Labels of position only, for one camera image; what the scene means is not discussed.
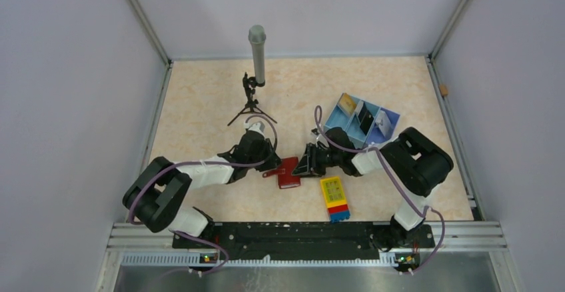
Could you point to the red leather card holder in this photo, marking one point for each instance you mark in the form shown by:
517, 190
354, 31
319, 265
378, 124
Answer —
285, 178

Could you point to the blue three-slot card box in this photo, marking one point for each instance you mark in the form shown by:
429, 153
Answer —
350, 124

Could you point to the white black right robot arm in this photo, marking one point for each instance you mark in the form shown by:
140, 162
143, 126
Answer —
414, 163

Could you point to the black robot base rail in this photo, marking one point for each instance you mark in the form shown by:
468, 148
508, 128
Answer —
314, 241

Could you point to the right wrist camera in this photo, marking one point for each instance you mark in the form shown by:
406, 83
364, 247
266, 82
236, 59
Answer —
316, 134

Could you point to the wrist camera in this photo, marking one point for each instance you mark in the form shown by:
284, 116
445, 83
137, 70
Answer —
316, 134
258, 126

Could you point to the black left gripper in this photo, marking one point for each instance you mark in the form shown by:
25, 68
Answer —
272, 163

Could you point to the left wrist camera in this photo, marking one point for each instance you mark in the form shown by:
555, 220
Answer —
258, 126

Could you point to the black tripod stand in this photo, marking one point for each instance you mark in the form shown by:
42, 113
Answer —
252, 105

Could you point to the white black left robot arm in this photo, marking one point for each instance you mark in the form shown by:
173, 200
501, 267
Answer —
155, 199

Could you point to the yellow red blue toy block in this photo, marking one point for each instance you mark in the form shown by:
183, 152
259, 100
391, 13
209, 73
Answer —
335, 199

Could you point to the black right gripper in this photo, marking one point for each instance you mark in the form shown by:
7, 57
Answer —
311, 166

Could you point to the small tan object on rail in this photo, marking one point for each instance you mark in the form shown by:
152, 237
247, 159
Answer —
443, 90

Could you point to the grey microphone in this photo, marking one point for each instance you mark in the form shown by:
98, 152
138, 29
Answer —
257, 38

